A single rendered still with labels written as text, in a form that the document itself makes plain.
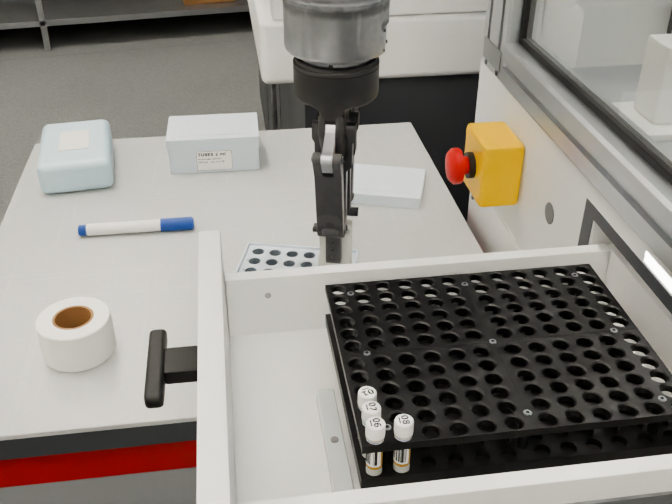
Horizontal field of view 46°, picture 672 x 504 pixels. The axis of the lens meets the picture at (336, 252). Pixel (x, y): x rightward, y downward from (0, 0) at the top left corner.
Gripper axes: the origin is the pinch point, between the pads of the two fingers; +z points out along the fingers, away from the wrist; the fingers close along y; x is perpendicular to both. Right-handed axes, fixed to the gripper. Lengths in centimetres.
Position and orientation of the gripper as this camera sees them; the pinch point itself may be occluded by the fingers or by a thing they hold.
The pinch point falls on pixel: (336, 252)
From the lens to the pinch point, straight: 79.3
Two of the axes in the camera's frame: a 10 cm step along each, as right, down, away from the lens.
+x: -9.9, -0.7, 1.1
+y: 1.4, -5.3, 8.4
